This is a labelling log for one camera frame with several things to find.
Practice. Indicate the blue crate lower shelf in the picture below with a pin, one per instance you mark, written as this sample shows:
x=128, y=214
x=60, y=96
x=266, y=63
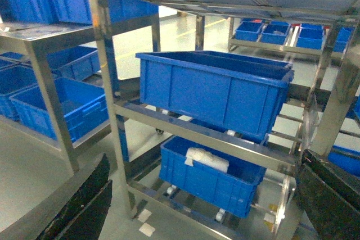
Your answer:
x=232, y=191

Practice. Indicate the left stainless steel rack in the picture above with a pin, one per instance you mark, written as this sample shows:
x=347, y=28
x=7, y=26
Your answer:
x=42, y=53

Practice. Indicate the blue crate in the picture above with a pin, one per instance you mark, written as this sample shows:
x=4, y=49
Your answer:
x=83, y=107
x=72, y=11

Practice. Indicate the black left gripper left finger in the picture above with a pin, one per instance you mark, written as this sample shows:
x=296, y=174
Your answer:
x=76, y=210

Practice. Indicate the blue crate middle shelf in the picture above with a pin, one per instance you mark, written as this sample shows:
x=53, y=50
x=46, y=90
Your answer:
x=233, y=92

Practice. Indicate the blue crate left lower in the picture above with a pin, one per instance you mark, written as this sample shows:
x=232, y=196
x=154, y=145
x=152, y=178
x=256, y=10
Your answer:
x=83, y=107

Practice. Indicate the blue crate left upper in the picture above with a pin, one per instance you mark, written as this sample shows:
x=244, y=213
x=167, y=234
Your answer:
x=72, y=11

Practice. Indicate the stainless steel shelf rack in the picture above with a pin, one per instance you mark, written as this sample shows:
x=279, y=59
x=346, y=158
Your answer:
x=310, y=118

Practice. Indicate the blue crate shelf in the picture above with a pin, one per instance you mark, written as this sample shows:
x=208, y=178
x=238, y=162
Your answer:
x=232, y=191
x=233, y=92

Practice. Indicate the white plastic bag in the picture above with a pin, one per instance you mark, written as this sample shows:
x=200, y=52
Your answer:
x=206, y=158

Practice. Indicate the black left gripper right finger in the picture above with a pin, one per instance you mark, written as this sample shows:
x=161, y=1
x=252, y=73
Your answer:
x=329, y=194

